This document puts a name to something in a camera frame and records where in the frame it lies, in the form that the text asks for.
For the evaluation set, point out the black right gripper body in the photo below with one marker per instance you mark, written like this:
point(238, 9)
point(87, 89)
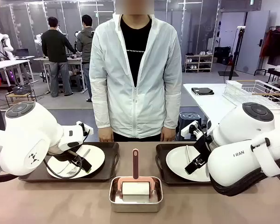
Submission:
point(203, 147)

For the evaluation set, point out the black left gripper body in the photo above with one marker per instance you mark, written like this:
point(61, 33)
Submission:
point(75, 155)

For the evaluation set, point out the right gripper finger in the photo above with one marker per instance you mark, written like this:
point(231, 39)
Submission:
point(191, 168)
point(203, 161)

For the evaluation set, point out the silver fork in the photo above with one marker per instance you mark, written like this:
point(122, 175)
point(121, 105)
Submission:
point(86, 154)

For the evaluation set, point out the white round plate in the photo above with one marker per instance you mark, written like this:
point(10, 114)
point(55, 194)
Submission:
point(177, 161)
point(95, 158)

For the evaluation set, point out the silver cutlery piece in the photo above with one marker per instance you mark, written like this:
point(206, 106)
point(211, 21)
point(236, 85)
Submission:
point(64, 168)
point(188, 154)

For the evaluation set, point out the dark brown serving tray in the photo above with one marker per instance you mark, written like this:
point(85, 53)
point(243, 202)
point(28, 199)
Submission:
point(109, 163)
point(161, 163)

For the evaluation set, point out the person's right forearm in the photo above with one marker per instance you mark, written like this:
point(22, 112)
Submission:
point(102, 112)

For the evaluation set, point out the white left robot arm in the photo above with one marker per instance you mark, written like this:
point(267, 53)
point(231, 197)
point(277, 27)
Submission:
point(25, 140)

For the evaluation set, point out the person's left forearm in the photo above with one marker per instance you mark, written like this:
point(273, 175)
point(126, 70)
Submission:
point(172, 112)

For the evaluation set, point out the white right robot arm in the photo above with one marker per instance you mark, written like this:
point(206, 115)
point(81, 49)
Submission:
point(235, 163)

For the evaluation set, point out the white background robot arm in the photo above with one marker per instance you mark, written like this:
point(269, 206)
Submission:
point(8, 46)

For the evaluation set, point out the person's right hand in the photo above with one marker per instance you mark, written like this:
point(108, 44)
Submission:
point(106, 135)

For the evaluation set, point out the person's left hand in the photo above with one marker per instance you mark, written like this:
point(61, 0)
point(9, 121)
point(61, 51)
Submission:
point(168, 135)

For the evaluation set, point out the dark blue plastic stool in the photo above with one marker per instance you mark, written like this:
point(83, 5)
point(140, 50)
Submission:
point(188, 119)

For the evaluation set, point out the white side table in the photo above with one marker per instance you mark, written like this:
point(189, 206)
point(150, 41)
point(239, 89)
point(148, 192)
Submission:
point(212, 105)

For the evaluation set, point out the rectangular steel tray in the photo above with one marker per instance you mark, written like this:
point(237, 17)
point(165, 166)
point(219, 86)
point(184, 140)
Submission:
point(135, 207)

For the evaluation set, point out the grey step stool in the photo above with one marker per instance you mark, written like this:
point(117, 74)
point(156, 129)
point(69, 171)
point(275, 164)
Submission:
point(75, 82)

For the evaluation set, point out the black tripod stand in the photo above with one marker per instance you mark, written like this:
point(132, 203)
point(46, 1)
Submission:
point(230, 73)

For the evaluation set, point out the white shoe rack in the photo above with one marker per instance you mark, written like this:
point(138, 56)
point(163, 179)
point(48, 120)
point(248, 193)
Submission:
point(199, 61)

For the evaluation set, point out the black suitcases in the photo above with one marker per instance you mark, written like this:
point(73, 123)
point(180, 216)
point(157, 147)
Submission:
point(222, 56)

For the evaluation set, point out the white work table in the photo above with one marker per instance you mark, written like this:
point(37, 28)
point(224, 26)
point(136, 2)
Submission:
point(74, 61)

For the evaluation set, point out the person in white jacket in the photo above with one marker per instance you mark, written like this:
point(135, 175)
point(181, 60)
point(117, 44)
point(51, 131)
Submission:
point(121, 70)

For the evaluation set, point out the black cart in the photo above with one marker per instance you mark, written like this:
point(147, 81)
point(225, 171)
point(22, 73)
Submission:
point(278, 73)

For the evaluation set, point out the man in dark sweater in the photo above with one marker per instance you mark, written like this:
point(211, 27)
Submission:
point(56, 46)

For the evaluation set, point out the white office desk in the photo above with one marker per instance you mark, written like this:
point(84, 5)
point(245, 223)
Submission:
point(11, 63)

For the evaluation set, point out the man in grey hoodie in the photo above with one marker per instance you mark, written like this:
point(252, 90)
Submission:
point(85, 42)

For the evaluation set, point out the black laptop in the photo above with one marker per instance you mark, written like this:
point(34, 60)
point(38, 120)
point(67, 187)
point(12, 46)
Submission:
point(22, 53)

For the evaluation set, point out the grey door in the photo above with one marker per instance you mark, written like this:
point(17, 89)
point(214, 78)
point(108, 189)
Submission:
point(254, 42)

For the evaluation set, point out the red hanging jacket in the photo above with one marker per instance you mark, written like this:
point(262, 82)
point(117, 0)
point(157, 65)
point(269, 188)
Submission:
point(265, 44)

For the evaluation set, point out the black clothes rack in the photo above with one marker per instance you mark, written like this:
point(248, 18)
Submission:
point(278, 49)

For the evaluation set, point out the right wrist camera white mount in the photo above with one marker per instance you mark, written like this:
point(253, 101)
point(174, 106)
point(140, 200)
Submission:
point(186, 130)

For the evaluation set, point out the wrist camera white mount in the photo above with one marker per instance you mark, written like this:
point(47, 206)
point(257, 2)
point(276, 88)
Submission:
point(186, 130)
point(90, 130)

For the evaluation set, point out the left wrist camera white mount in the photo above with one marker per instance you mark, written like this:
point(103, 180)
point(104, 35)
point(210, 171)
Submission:
point(90, 130)

